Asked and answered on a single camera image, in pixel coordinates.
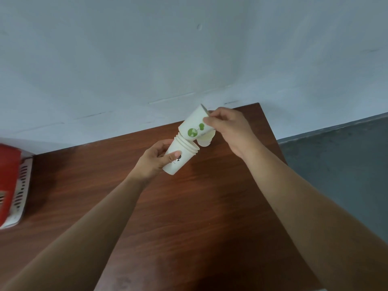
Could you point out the person's right hand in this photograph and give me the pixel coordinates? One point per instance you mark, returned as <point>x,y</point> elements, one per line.
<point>235,130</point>

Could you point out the person's left hand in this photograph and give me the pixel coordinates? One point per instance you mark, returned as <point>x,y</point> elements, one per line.
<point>148,163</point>

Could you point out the person's right thumb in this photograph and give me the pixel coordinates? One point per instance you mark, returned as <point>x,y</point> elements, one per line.
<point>212,122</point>

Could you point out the person's left thumb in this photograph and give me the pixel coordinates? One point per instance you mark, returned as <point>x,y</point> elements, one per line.
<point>173,156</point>

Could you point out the person's left forearm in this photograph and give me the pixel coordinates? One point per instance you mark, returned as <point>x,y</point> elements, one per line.
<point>75,239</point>

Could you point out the person's right forearm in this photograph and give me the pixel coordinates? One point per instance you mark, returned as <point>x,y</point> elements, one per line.
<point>309,221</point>

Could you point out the plain white paper cup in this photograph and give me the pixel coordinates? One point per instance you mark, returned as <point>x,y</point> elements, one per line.
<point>206,140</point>

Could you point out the nested white paper cup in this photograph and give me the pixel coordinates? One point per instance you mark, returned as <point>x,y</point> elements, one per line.
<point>194,150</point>
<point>197,146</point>

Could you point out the white slotted plastic basket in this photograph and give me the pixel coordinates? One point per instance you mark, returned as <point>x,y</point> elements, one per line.
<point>23,184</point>

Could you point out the red plastic basket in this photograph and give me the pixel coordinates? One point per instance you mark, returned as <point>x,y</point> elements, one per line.
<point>9,178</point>

